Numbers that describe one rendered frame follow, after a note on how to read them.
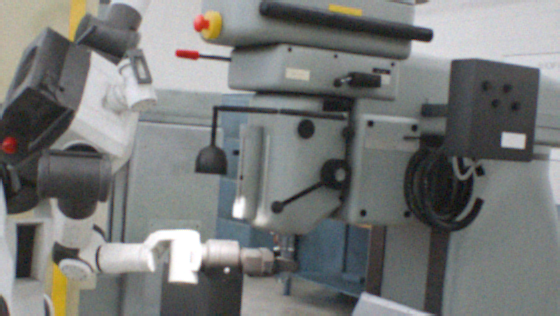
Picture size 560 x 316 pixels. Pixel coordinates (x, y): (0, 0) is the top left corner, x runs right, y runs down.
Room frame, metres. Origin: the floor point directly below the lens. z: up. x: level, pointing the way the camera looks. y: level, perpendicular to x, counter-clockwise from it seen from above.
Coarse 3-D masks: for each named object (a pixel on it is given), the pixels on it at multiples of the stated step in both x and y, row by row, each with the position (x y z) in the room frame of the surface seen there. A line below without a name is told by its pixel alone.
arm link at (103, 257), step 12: (96, 228) 2.02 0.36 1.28; (96, 240) 2.01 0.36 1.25; (84, 252) 1.97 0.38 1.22; (96, 252) 2.00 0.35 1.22; (108, 252) 1.98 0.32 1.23; (120, 252) 1.97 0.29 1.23; (132, 252) 1.96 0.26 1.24; (96, 264) 1.99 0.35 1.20; (108, 264) 1.98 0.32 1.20; (120, 264) 1.97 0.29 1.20; (132, 264) 1.96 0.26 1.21
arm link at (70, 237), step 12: (60, 216) 1.86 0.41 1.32; (60, 228) 1.89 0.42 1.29; (72, 228) 1.88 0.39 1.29; (84, 228) 1.89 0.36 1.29; (60, 240) 1.92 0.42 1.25; (72, 240) 1.91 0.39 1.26; (84, 240) 1.93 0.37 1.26; (60, 252) 1.94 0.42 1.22; (72, 252) 1.94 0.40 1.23; (60, 264) 1.96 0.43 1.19; (72, 264) 1.95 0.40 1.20; (84, 264) 1.96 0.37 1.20; (72, 276) 1.99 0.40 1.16; (84, 276) 1.97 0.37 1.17
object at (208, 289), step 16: (176, 288) 2.34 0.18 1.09; (192, 288) 2.29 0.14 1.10; (208, 288) 2.23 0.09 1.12; (224, 288) 2.27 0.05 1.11; (240, 288) 2.30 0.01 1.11; (176, 304) 2.34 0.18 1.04; (192, 304) 2.28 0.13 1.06; (208, 304) 2.23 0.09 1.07; (224, 304) 2.27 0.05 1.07; (240, 304) 2.31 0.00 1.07
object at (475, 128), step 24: (456, 72) 1.81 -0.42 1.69; (480, 72) 1.77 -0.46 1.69; (504, 72) 1.80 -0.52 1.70; (528, 72) 1.84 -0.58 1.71; (456, 96) 1.80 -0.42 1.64; (480, 96) 1.77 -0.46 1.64; (504, 96) 1.81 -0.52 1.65; (528, 96) 1.84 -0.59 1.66; (456, 120) 1.80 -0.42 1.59; (480, 120) 1.77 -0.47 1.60; (504, 120) 1.81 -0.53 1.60; (528, 120) 1.84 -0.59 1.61; (456, 144) 1.79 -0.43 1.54; (480, 144) 1.78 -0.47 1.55; (504, 144) 1.81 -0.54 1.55; (528, 144) 1.85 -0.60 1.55
